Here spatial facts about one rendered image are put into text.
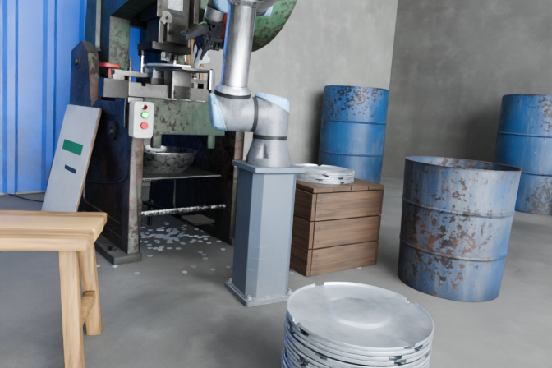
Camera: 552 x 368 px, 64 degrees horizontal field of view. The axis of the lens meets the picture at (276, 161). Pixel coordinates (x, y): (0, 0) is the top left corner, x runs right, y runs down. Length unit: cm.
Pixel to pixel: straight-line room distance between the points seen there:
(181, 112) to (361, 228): 90
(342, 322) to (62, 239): 60
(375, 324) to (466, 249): 85
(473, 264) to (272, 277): 71
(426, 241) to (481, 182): 28
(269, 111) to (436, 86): 364
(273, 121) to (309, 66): 290
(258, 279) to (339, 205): 49
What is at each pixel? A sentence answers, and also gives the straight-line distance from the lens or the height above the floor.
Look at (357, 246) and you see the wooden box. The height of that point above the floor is 9.
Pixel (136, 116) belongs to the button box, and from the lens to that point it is 171.
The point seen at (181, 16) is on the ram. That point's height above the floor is 102.
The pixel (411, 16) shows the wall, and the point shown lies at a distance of 524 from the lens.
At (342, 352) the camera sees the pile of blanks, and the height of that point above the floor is 22.
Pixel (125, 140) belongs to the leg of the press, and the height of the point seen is 47.
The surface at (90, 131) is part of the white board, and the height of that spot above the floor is 48.
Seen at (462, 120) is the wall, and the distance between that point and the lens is 475.
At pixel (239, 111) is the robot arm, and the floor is 62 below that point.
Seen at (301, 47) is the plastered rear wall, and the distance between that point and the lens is 422.
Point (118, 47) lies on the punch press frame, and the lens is 225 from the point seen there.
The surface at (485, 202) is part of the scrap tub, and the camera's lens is 169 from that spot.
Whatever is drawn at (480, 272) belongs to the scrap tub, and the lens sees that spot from 176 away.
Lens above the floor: 63
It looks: 7 degrees down
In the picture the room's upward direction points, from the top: 4 degrees clockwise
